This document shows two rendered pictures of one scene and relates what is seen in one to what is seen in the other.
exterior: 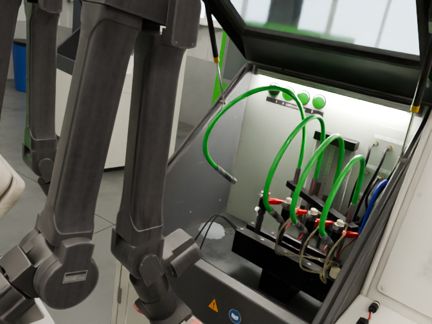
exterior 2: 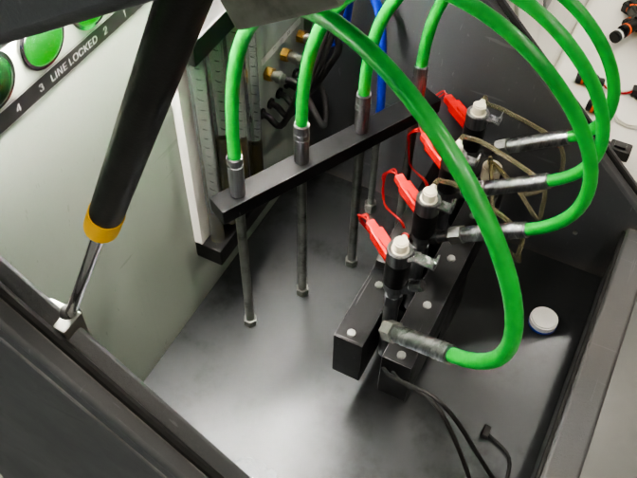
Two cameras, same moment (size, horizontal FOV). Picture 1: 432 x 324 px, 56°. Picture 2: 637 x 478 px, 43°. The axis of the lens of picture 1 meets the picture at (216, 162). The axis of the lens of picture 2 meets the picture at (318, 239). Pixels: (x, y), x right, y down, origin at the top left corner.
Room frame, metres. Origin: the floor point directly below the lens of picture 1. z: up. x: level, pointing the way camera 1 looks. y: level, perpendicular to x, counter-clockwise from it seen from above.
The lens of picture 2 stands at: (1.32, 0.34, 1.78)
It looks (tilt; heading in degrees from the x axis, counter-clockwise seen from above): 51 degrees down; 261
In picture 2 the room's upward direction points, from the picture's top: 1 degrees clockwise
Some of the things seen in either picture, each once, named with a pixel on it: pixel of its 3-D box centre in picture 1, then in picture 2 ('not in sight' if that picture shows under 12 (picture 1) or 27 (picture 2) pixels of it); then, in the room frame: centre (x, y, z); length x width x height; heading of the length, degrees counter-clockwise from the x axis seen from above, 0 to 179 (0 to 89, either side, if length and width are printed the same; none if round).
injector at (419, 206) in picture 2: (279, 234); (427, 259); (1.09, -0.22, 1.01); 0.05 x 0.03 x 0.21; 144
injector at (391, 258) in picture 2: (257, 223); (400, 307); (1.14, -0.16, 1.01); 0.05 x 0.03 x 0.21; 144
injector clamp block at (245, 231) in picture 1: (284, 269); (421, 283); (1.08, -0.26, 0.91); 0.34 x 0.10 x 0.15; 54
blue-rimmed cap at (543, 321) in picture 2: not in sight; (543, 320); (0.90, -0.22, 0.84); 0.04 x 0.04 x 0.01
